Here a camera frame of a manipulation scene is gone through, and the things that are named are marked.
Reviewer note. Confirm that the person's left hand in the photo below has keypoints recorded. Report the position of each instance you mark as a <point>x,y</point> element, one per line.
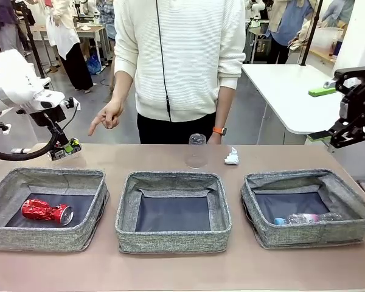
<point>215,139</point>

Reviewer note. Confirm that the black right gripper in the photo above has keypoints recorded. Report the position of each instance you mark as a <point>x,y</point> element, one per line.
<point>360,105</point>

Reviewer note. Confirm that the blue plastic bag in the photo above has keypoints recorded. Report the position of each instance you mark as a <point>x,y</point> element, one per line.
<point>94,65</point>

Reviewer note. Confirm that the grey fabric basket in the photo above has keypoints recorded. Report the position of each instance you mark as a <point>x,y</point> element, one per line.
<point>170,240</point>
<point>48,238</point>
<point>307,235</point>

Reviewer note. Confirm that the woman in white top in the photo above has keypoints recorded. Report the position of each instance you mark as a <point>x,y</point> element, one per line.
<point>65,30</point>

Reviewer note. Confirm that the black stand pole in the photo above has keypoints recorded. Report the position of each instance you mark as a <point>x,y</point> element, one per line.
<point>311,33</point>

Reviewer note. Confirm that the person in blue shirt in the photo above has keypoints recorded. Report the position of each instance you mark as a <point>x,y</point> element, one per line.
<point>287,27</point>

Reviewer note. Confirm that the white knit sweater torso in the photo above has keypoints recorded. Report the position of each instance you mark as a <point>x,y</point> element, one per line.
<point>185,54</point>

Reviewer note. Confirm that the clear plastic cup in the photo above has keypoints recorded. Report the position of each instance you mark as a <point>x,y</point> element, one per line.
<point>196,152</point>

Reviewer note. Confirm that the orange wrist watch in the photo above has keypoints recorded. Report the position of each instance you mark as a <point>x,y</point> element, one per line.
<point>220,130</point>

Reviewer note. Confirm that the person's right forearm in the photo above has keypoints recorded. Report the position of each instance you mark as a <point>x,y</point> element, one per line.
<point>121,88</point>

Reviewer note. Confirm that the small white side table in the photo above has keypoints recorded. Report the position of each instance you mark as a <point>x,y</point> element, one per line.
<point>46,82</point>

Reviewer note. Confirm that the black trousers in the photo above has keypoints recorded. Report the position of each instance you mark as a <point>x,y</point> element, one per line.
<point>176,130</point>

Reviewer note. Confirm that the black tripod pole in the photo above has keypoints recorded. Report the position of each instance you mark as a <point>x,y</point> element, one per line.
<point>30,33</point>

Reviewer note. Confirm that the crushed red soda can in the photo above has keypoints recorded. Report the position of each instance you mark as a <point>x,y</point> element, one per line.
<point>42,210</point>

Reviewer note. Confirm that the crushed black drink can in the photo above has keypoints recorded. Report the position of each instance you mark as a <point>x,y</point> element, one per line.
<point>74,149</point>

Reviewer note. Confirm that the small white bar device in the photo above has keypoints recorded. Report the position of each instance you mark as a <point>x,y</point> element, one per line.
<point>19,151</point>

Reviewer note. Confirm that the person in grey-blue shirt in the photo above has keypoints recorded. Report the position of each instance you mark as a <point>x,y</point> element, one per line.
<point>337,12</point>

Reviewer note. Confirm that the person's right hand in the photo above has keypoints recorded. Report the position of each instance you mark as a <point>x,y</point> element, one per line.
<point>111,114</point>

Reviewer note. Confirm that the white paper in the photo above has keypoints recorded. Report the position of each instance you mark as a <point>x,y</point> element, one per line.
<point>232,158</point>

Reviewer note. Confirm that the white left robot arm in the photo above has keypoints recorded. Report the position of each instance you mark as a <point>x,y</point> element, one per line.
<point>9,79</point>

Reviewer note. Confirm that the person's left forearm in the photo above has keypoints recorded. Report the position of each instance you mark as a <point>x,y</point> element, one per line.
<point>225,105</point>

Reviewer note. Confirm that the crushed clear plastic bottle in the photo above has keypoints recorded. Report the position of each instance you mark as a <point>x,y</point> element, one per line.
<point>307,218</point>

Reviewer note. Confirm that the person in grey trousers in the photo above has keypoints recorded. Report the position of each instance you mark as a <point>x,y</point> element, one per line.
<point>9,33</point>

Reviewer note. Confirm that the translucent white container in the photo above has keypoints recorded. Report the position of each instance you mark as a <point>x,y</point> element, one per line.
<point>327,38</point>

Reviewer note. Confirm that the wooden top background desk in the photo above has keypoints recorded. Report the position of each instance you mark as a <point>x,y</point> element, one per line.
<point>91,30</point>

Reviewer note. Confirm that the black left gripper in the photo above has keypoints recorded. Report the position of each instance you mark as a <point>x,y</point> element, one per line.
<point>47,117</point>

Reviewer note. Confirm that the small white background robot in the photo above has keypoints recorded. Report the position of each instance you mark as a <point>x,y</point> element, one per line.
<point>255,9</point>

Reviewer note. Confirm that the person in plaid shirt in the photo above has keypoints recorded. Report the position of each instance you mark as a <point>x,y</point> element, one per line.
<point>106,18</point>

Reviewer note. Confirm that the large white table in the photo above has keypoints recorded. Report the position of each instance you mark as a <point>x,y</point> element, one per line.
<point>292,91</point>

